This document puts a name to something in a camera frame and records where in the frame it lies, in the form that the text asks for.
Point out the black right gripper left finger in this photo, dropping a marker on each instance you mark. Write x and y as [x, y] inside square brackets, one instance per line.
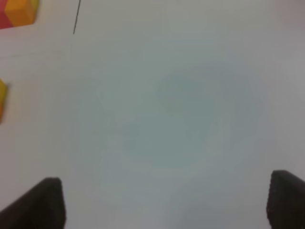
[41, 207]

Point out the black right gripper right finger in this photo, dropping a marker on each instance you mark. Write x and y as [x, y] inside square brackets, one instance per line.
[285, 206]

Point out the red template cube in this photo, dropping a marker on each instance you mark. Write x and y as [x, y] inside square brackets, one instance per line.
[4, 20]

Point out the orange template cube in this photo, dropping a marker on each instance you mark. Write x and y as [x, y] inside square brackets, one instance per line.
[20, 12]

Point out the yellow template cube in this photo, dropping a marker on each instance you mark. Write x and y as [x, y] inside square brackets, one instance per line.
[35, 4]

